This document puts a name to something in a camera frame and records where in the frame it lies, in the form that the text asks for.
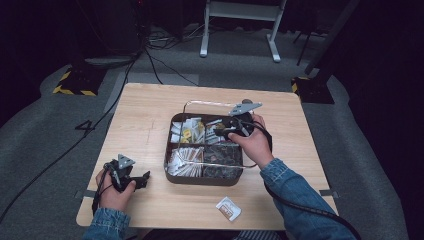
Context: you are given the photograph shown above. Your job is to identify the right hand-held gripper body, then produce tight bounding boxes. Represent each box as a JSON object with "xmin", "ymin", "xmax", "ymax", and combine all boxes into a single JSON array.
[{"xmin": 227, "ymin": 101, "xmax": 264, "ymax": 139}]

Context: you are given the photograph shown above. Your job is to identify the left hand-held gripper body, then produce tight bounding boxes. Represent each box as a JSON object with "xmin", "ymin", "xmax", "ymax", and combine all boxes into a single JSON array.
[{"xmin": 104, "ymin": 153, "xmax": 141, "ymax": 193}]

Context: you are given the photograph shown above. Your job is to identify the brown compartment box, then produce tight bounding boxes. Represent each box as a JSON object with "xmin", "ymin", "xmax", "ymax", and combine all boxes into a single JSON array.
[{"xmin": 163, "ymin": 112, "xmax": 245, "ymax": 187}]

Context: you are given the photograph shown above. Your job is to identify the white brown-label packet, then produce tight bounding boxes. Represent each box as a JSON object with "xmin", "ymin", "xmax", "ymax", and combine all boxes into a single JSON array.
[{"xmin": 215, "ymin": 196, "xmax": 243, "ymax": 222}]

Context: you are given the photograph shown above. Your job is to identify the person's left hand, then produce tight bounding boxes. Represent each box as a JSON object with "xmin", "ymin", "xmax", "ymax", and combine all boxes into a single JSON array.
[{"xmin": 95, "ymin": 168, "xmax": 138, "ymax": 213}]

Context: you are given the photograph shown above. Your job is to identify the person's right hand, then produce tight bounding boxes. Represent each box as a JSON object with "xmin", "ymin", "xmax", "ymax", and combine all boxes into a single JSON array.
[{"xmin": 236, "ymin": 113, "xmax": 275, "ymax": 170}]

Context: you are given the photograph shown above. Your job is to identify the pile of white silver packets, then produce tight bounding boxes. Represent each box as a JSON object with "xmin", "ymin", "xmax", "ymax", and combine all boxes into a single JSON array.
[{"xmin": 204, "ymin": 118, "xmax": 240, "ymax": 147}]

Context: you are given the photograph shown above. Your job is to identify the pile of dark packets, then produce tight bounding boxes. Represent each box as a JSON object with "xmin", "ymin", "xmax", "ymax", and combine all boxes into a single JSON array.
[{"xmin": 203, "ymin": 144, "xmax": 243, "ymax": 180}]

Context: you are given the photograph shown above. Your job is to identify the pile of white yellow packets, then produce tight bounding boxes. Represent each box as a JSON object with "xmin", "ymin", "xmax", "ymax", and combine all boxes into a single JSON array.
[{"xmin": 169, "ymin": 116, "xmax": 206, "ymax": 145}]

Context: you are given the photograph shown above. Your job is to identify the grey tape strip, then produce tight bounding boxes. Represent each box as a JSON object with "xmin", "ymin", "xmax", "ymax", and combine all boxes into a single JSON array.
[
  {"xmin": 74, "ymin": 189, "xmax": 98, "ymax": 200},
  {"xmin": 318, "ymin": 188, "xmax": 340, "ymax": 199}
]

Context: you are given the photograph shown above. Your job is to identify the row of white brown sachets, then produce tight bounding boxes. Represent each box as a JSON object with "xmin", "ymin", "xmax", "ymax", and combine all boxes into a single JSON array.
[{"xmin": 166, "ymin": 145, "xmax": 205, "ymax": 178}]

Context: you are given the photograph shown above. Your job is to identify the black yellow-striped stand base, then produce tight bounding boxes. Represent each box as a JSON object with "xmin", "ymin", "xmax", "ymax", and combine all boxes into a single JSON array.
[
  {"xmin": 290, "ymin": 75, "xmax": 336, "ymax": 105},
  {"xmin": 52, "ymin": 66, "xmax": 108, "ymax": 98}
]

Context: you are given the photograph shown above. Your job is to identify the black tripod legs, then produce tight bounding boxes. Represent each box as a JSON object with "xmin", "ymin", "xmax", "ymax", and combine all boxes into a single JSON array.
[{"xmin": 292, "ymin": 29, "xmax": 323, "ymax": 67}]

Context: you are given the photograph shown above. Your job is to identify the person's striped clothing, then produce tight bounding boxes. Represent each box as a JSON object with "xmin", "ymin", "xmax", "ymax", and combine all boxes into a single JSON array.
[{"xmin": 232, "ymin": 229, "xmax": 285, "ymax": 240}]

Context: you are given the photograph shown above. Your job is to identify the dark slanted pole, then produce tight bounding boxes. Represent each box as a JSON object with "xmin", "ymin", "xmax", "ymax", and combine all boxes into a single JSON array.
[{"xmin": 304, "ymin": 0, "xmax": 362, "ymax": 76}]

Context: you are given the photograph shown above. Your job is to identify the dark equipment cabinet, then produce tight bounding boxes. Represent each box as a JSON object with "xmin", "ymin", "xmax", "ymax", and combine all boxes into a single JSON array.
[{"xmin": 75, "ymin": 0, "xmax": 145, "ymax": 57}]

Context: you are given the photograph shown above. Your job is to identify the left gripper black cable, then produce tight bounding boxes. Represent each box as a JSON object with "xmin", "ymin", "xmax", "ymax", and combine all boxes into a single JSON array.
[{"xmin": 91, "ymin": 162, "xmax": 116, "ymax": 214}]

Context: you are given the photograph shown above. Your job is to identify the long black floor cable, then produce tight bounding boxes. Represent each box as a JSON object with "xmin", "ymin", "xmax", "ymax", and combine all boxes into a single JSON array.
[{"xmin": 0, "ymin": 49, "xmax": 143, "ymax": 225}]

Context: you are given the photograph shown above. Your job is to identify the thin black floor cable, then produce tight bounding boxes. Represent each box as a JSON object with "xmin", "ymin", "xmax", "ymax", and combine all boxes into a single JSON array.
[{"xmin": 143, "ymin": 46, "xmax": 200, "ymax": 88}]

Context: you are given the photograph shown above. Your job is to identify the tangle of floor cables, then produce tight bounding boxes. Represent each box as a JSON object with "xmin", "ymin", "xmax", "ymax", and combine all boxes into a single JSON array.
[{"xmin": 145, "ymin": 22, "xmax": 216, "ymax": 52}]

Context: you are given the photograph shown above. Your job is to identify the white metal stand frame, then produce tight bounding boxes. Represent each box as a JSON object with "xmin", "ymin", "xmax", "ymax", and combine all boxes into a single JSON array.
[{"xmin": 198, "ymin": 0, "xmax": 289, "ymax": 64}]

